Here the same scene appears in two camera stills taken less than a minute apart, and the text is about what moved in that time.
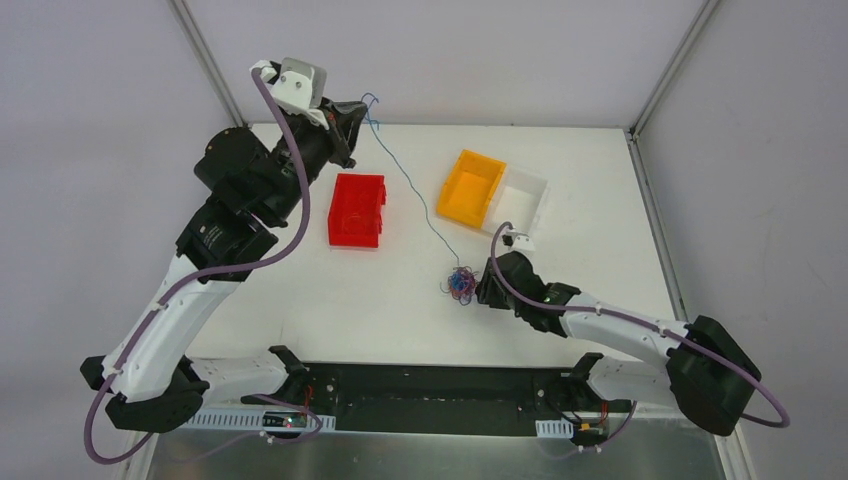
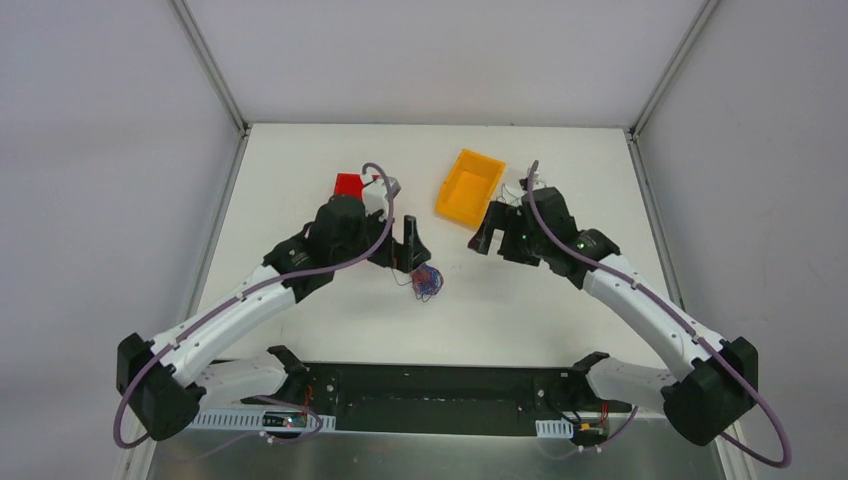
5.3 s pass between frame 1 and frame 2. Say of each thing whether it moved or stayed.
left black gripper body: moved
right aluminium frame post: stayed
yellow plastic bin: stayed
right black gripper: moved
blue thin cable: moved
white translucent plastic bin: stayed
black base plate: stayed
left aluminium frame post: stayed
